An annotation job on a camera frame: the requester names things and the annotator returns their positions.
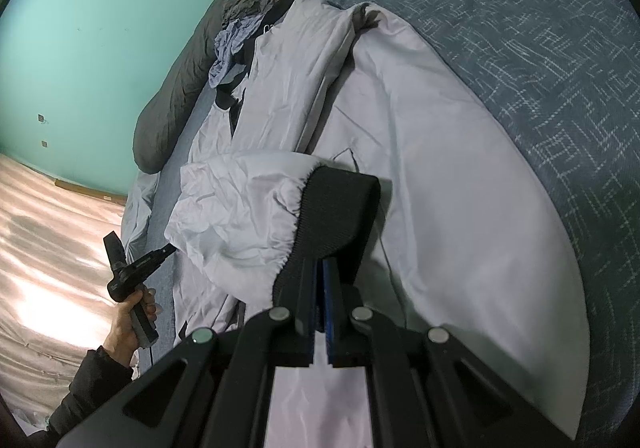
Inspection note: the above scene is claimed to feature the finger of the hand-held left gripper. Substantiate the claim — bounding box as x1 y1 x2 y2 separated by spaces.
146 243 177 270

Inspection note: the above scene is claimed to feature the pink curtain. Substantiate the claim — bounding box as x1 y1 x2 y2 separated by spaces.
0 153 132 429

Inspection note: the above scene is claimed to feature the person's left hand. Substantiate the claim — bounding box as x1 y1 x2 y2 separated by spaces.
102 288 164 368

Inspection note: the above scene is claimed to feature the person's left forearm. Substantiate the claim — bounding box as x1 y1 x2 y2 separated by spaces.
46 345 137 440

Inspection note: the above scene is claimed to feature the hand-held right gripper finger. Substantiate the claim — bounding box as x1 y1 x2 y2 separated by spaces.
321 259 576 448
57 258 322 448

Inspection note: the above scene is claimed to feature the dark grey crumpled garment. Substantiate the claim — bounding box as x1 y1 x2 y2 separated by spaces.
222 0 277 27

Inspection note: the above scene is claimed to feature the grey jacket with black trim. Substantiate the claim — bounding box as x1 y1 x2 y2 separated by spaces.
164 0 592 448

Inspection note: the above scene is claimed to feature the light grey blanket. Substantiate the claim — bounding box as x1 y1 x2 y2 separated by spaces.
122 170 162 260

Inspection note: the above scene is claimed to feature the black garment with white stripe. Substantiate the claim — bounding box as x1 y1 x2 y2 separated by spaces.
239 0 317 74

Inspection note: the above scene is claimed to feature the dark grey long pillow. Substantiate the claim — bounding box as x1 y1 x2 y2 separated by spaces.
132 0 341 174

